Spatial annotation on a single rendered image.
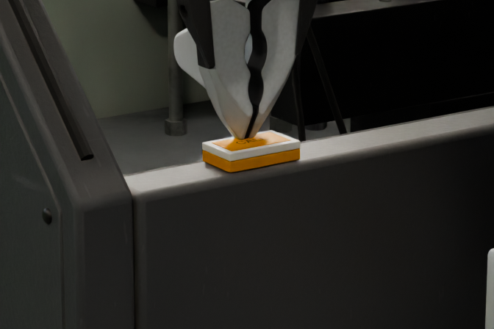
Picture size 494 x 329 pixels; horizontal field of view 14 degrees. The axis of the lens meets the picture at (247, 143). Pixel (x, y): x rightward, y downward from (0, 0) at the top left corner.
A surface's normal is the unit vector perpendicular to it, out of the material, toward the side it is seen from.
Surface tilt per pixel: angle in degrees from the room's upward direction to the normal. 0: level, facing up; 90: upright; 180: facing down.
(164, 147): 0
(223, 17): 90
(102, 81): 90
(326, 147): 0
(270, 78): 90
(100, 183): 43
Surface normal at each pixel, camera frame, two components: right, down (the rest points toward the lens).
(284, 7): 0.56, 0.23
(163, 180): 0.00, -0.96
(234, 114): -0.01, 0.66
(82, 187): 0.38, -0.55
